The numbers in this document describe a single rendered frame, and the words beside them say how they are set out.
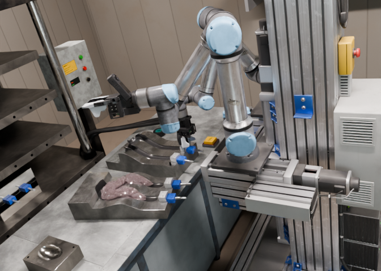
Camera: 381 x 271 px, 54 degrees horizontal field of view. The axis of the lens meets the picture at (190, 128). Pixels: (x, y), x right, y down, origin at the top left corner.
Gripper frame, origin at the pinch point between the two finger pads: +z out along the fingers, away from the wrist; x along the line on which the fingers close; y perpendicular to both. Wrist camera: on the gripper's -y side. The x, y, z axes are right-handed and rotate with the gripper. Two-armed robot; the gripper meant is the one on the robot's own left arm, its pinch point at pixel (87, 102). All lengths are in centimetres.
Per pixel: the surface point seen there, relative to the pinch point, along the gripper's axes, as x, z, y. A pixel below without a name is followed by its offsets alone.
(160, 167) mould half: 45, -11, 53
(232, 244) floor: 83, -38, 136
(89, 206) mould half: 18, 21, 55
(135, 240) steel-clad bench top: 1, -3, 66
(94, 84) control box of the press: 116, 39, 13
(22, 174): 45, 68, 44
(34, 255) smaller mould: -9, 39, 60
